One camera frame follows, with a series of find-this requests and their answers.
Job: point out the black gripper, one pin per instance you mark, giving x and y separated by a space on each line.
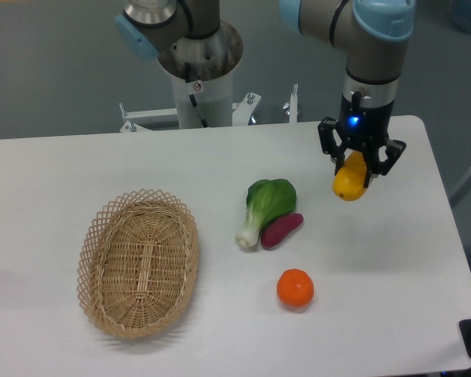
364 127

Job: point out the yellow mango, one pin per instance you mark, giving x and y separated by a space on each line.
348 183

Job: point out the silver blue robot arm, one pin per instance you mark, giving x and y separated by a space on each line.
194 45

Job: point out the green bok choy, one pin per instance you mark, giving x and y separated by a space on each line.
266 200

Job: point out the purple sweet potato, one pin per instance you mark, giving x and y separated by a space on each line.
277 231

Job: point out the orange tangerine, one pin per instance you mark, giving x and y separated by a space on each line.
295 288

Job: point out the woven wicker basket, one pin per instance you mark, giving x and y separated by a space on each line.
138 265

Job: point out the white metal base frame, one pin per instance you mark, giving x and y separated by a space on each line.
132 122

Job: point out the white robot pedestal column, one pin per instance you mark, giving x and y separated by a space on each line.
204 98

